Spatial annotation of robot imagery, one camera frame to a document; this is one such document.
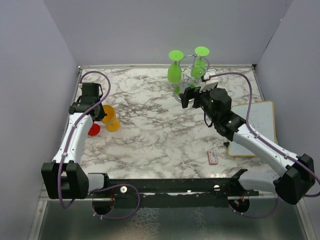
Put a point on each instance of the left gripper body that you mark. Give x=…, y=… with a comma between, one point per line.
x=102, y=113

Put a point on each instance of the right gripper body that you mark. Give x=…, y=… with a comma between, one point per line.
x=202, y=99

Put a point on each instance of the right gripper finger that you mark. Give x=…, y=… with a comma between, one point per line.
x=191, y=91
x=185, y=98

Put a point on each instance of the red wine glass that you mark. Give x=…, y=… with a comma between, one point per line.
x=94, y=130

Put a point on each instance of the orange wine glass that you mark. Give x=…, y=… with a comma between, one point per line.
x=111, y=122

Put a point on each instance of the green wine glass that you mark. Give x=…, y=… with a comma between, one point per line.
x=174, y=72
x=200, y=60

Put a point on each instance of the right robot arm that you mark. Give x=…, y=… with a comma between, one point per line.
x=292, y=177

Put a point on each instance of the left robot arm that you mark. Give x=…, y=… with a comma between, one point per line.
x=63, y=177

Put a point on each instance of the chrome wine glass rack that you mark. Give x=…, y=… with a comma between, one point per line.
x=186, y=78

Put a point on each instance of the red white eraser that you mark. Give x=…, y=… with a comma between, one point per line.
x=212, y=158

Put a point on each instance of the small whiteboard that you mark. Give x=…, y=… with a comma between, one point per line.
x=261, y=118

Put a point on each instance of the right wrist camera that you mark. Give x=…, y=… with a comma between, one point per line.
x=209, y=83

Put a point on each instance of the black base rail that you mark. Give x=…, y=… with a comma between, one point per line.
x=172, y=192

